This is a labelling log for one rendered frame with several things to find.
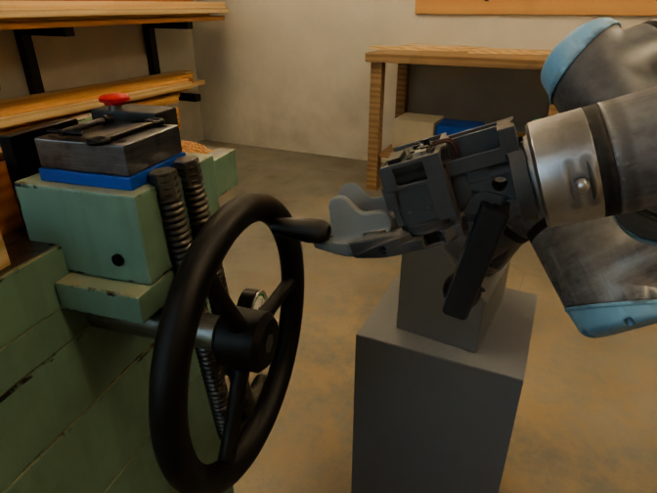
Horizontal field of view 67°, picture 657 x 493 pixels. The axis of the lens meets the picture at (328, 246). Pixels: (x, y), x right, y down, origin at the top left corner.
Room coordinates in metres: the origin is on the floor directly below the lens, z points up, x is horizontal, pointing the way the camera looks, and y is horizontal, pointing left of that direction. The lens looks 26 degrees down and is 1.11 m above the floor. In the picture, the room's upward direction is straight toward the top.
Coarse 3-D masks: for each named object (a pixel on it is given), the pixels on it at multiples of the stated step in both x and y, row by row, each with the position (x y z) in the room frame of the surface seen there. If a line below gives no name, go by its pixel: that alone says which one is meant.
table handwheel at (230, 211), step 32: (224, 224) 0.36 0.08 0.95; (192, 256) 0.33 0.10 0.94; (224, 256) 0.35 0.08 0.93; (288, 256) 0.50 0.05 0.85; (192, 288) 0.31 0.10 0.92; (224, 288) 0.36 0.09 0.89; (288, 288) 0.49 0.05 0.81; (96, 320) 0.43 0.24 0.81; (160, 320) 0.30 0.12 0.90; (192, 320) 0.30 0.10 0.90; (224, 320) 0.37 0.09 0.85; (256, 320) 0.39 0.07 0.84; (288, 320) 0.50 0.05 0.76; (160, 352) 0.28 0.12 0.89; (192, 352) 0.29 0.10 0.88; (224, 352) 0.37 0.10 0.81; (256, 352) 0.37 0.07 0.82; (288, 352) 0.48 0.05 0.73; (160, 384) 0.27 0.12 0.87; (160, 416) 0.26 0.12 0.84; (256, 416) 0.41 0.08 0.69; (160, 448) 0.26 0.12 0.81; (192, 448) 0.27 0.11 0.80; (224, 448) 0.34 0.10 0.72; (256, 448) 0.37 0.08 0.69; (192, 480) 0.27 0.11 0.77; (224, 480) 0.31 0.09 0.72
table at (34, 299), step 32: (224, 160) 0.74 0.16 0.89; (224, 192) 0.73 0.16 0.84; (32, 256) 0.40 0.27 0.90; (64, 256) 0.42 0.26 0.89; (0, 288) 0.36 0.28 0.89; (32, 288) 0.39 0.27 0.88; (64, 288) 0.40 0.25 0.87; (96, 288) 0.40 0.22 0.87; (128, 288) 0.40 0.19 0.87; (160, 288) 0.41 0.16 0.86; (0, 320) 0.35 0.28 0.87; (32, 320) 0.38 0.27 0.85; (128, 320) 0.38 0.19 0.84
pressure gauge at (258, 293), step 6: (246, 294) 0.68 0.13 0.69; (252, 294) 0.67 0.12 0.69; (258, 294) 0.68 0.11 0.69; (264, 294) 0.70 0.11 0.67; (240, 300) 0.67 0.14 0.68; (246, 300) 0.67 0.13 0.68; (252, 300) 0.67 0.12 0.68; (258, 300) 0.68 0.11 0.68; (264, 300) 0.70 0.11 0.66; (240, 306) 0.66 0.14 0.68; (246, 306) 0.66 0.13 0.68; (252, 306) 0.66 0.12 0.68; (258, 306) 0.68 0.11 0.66
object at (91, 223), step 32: (32, 192) 0.43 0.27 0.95; (64, 192) 0.42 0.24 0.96; (96, 192) 0.41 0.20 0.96; (128, 192) 0.41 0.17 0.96; (32, 224) 0.43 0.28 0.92; (64, 224) 0.42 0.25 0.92; (96, 224) 0.41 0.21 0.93; (128, 224) 0.40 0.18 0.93; (160, 224) 0.42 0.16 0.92; (96, 256) 0.41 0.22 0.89; (128, 256) 0.40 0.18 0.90; (160, 256) 0.42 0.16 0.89
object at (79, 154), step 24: (120, 120) 0.51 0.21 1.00; (144, 120) 0.51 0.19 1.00; (168, 120) 0.52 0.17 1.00; (48, 144) 0.44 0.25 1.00; (72, 144) 0.43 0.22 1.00; (120, 144) 0.42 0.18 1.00; (144, 144) 0.44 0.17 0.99; (168, 144) 0.47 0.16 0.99; (48, 168) 0.44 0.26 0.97; (72, 168) 0.43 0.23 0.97; (96, 168) 0.42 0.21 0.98; (120, 168) 0.41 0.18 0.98; (144, 168) 0.43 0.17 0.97
